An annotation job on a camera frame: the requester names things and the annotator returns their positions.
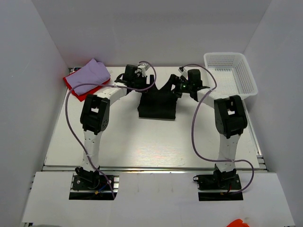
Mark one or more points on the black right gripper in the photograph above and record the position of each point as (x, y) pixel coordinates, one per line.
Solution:
(178, 94)

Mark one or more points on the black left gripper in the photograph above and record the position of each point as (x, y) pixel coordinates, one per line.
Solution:
(144, 78)

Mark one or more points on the black t-shirt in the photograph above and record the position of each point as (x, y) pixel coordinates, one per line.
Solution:
(159, 103)

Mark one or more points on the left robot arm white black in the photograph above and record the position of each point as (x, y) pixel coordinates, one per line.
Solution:
(95, 113)

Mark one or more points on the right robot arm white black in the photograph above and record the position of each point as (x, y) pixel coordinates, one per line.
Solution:
(229, 115)

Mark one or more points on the folded lilac t-shirt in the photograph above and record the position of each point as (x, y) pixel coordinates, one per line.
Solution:
(93, 72)

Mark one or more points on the white plastic basket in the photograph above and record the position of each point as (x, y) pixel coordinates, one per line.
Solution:
(231, 74)

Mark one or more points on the folded red t-shirt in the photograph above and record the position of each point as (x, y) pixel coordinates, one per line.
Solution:
(83, 96)

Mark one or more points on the orange object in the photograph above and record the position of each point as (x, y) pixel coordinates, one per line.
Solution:
(238, 223)

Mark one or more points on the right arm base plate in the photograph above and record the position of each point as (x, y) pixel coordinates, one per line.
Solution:
(219, 186)

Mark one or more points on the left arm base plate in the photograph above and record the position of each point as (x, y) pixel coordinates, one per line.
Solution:
(93, 186)

